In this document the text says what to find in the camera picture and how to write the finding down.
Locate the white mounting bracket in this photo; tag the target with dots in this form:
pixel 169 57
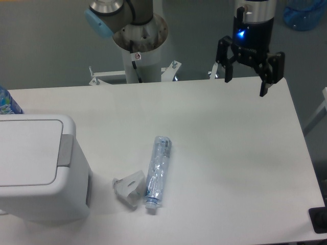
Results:
pixel 107 77
pixel 169 74

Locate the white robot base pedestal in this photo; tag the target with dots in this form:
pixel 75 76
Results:
pixel 141 49

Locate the blue labelled bottle left edge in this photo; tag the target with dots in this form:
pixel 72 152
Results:
pixel 8 103

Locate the white push-button trash can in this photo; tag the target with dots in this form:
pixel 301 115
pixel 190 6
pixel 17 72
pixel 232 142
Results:
pixel 45 175

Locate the white middle mounting bracket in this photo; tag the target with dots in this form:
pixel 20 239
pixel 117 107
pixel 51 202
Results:
pixel 169 74

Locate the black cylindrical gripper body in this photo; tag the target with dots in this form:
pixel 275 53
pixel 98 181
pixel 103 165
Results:
pixel 252 31

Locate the white frame at right edge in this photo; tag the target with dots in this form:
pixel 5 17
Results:
pixel 316 117

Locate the black device at table corner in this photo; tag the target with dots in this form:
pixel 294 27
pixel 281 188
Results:
pixel 318 219

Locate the large blue water jug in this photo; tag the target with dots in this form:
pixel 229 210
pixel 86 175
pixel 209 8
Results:
pixel 303 15

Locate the crushed clear plastic bottle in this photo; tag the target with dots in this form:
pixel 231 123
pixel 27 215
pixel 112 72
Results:
pixel 157 172

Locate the white right clamp screw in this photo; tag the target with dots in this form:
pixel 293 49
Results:
pixel 213 73

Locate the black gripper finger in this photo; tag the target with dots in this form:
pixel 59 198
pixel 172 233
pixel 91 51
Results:
pixel 272 71
pixel 222 58

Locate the white left mounting bracket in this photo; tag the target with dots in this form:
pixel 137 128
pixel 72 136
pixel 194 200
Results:
pixel 107 77

